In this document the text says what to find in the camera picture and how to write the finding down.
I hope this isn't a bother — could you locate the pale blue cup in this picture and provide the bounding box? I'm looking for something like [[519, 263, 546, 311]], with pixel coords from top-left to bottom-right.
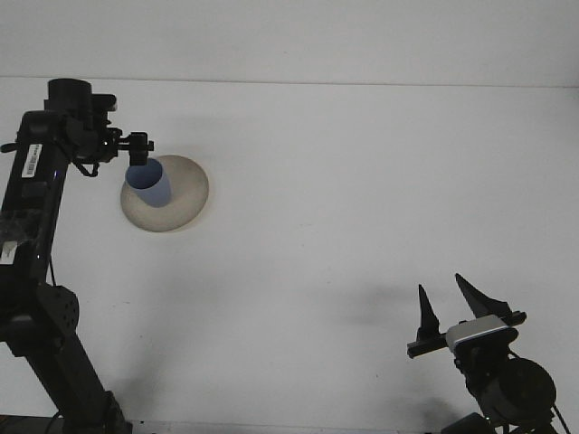
[[125, 157, 172, 210]]

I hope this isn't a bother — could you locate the pale round plate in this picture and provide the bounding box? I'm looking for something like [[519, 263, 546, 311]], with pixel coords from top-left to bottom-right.
[[120, 155, 211, 234]]

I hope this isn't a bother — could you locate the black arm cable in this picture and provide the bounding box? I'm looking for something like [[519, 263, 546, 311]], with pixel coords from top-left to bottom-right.
[[71, 156, 100, 178]]

